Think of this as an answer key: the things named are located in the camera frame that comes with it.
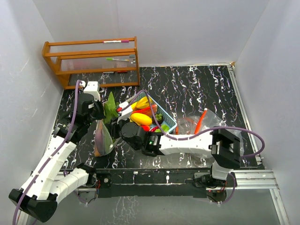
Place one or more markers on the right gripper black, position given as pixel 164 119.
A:
pixel 115 127

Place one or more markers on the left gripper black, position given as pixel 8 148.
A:
pixel 101 115

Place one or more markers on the yellow mango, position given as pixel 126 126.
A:
pixel 141 119

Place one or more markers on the red chili pepper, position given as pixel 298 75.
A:
pixel 155 129

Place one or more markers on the white dotted zip bag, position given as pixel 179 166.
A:
pixel 109 142

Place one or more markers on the watermelon slice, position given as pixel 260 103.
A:
pixel 147 111

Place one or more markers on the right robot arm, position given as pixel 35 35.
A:
pixel 217 143

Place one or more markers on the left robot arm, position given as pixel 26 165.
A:
pixel 40 195

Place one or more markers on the clear bag orange zipper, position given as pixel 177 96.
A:
pixel 194 124

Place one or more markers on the yellow banana bunch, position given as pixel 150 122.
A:
pixel 133 106

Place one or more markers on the dark purple mangosteen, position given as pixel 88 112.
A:
pixel 159 118

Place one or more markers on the yellow starfruit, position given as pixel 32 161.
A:
pixel 143 103

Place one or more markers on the light blue plastic basket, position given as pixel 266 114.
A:
pixel 168 119

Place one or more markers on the wooden shelf rack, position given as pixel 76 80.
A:
pixel 85 57

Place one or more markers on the green pen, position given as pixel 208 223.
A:
pixel 115 59

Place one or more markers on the pink white pen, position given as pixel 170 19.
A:
pixel 116 41

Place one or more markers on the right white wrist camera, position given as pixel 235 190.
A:
pixel 124 110

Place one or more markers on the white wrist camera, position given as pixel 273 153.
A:
pixel 124 110
pixel 92 88

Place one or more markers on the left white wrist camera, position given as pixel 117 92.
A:
pixel 92 88

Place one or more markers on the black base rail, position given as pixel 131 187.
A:
pixel 155 182

